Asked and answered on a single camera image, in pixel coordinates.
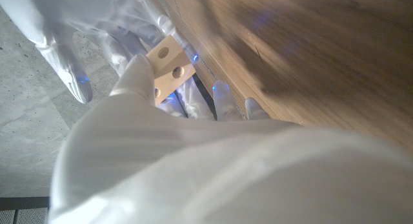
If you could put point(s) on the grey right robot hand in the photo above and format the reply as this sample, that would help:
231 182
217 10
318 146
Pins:
96 20

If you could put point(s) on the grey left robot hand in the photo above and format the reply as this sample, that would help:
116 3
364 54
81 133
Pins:
226 172

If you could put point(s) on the wooden table panel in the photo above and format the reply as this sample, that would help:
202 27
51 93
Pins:
209 66

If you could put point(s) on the wooden block with holes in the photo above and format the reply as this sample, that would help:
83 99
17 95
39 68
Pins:
169 70

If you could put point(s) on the white perforated panel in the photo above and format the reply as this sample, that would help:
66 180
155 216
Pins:
22 217

